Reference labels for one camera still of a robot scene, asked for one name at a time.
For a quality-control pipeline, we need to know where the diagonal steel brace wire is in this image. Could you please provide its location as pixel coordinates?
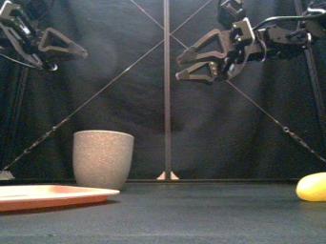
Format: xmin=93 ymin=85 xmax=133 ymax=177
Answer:
xmin=0 ymin=0 xmax=213 ymax=173
xmin=128 ymin=0 xmax=326 ymax=164

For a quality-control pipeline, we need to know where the thin metal frame pole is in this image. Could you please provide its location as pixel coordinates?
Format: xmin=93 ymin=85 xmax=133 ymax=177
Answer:
xmin=163 ymin=0 xmax=172 ymax=179

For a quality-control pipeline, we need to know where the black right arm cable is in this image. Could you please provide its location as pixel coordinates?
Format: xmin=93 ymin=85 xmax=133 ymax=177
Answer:
xmin=254 ymin=8 xmax=326 ymax=32

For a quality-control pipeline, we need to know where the grey pole foot bracket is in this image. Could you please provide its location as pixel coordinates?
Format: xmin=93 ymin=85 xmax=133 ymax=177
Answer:
xmin=155 ymin=171 xmax=180 ymax=181

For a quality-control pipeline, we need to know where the pink square plate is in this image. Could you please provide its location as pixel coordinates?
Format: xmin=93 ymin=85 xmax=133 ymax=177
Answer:
xmin=0 ymin=184 xmax=121 ymax=214

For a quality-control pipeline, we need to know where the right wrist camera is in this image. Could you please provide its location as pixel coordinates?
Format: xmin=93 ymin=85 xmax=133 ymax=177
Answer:
xmin=216 ymin=0 xmax=247 ymax=24

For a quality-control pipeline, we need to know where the grey speckled bowl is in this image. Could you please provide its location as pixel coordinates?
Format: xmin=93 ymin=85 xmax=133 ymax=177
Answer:
xmin=70 ymin=129 xmax=136 ymax=191

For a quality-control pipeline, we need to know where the black cloth backdrop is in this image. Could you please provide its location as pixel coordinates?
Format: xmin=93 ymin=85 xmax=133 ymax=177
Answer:
xmin=0 ymin=0 xmax=326 ymax=184

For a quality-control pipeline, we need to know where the grey frame corner bracket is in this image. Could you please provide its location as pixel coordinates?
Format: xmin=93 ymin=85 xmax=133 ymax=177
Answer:
xmin=0 ymin=170 xmax=16 ymax=181

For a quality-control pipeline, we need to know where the yellow toy banana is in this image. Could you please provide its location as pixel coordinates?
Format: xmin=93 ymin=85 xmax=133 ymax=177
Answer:
xmin=294 ymin=172 xmax=326 ymax=203

